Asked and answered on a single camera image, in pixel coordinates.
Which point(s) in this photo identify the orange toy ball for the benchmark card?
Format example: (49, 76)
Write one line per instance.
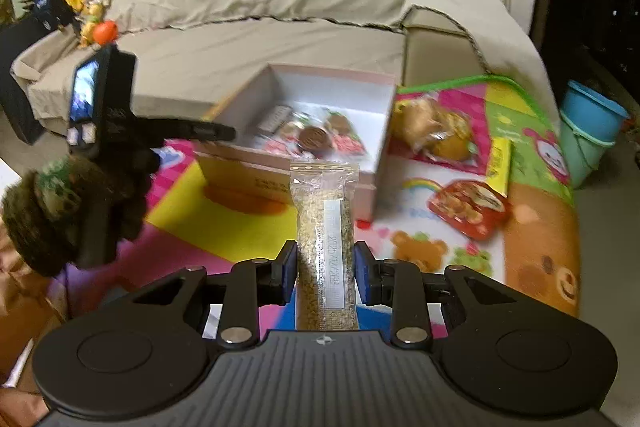
(106, 33)

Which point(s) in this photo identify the beige fringed blanket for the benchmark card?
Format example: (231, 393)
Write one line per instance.
(475, 7)

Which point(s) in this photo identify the red snack packet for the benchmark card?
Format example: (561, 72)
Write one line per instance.
(465, 207)

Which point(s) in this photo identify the beige covered sofa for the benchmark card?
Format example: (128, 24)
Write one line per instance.
(225, 52)

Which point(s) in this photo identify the colourful cartoon play mat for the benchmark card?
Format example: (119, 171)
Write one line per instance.
(240, 227)

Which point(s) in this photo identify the snacks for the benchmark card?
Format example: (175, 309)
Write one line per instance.
(347, 142)

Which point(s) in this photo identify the yellow plush toy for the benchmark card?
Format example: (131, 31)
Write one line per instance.
(92, 9)

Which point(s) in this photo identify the yellow snack packet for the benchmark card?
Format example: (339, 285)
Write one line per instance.
(500, 164)

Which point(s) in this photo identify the round brown snack packet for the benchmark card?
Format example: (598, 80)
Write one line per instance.
(315, 139)

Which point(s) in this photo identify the black cabinet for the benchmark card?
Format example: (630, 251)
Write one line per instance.
(15, 97)

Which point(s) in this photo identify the blue plastic basin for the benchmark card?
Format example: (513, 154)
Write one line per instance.
(590, 107)

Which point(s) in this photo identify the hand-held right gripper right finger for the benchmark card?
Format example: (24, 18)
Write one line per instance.
(362, 274)

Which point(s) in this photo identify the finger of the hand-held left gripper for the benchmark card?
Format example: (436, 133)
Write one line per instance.
(200, 132)

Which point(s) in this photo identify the pink cardboard box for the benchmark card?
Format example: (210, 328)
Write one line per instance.
(330, 92)

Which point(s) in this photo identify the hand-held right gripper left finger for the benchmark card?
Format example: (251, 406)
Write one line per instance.
(287, 274)

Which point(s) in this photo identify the bread bun clear packet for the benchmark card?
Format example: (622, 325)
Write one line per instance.
(452, 142)

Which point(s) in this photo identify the sesame bar clear packet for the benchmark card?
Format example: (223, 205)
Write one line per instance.
(315, 232)

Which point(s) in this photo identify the teal plastic basin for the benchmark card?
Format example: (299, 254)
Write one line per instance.
(580, 162)

